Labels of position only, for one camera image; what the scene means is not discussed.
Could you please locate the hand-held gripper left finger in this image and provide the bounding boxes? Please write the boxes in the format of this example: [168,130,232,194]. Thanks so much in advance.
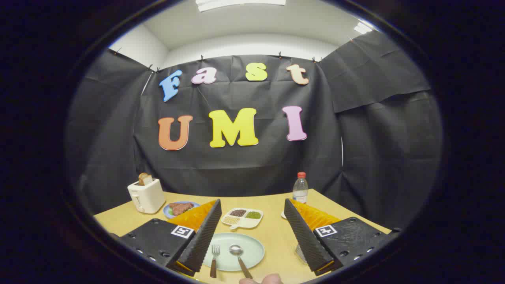
[118,198,222,277]

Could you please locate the white divided bean tray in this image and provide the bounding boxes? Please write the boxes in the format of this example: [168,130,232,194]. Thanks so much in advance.
[221,208,264,230]

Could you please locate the clear red-capped water bottle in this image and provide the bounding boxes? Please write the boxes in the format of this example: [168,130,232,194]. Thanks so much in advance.
[292,172,309,204]

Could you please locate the wooden handled fork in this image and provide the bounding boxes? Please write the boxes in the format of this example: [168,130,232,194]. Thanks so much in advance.
[209,245,221,278]

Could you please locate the cream toaster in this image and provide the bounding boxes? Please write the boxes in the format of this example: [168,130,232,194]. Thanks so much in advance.
[127,178,166,214]

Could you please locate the pale green plate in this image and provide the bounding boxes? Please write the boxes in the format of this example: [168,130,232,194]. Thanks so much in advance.
[202,232,265,272]

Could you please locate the blue plate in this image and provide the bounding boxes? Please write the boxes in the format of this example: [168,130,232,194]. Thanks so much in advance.
[163,201,200,219]

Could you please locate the brown steak piece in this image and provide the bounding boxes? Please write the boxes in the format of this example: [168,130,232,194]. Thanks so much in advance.
[169,202,195,216]

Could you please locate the wooden handled spoon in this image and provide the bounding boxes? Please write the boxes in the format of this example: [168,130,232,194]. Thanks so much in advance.
[229,244,253,280]

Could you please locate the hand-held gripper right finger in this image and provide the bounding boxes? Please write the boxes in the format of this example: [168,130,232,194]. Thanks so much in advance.
[283,198,402,277]

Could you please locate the black backdrop cloth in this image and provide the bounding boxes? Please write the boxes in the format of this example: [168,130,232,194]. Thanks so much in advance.
[65,30,444,233]

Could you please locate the long ceiling light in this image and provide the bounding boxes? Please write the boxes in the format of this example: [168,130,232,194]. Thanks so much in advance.
[196,0,286,12]

